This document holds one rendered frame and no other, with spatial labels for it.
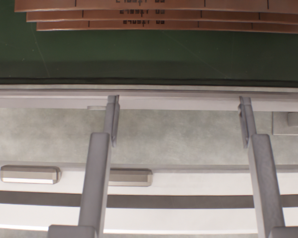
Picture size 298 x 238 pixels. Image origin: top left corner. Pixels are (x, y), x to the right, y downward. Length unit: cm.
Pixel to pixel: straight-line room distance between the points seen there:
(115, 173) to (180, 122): 61
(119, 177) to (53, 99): 9
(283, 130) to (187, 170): 63
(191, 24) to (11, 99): 8
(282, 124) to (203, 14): 74
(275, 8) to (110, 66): 7
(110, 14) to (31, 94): 4
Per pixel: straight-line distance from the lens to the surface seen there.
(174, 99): 19
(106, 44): 20
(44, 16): 18
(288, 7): 17
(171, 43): 20
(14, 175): 29
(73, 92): 19
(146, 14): 18
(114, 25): 19
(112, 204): 29
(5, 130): 92
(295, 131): 92
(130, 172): 28
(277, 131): 91
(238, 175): 30
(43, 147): 90
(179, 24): 19
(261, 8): 17
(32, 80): 21
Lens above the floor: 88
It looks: 88 degrees down
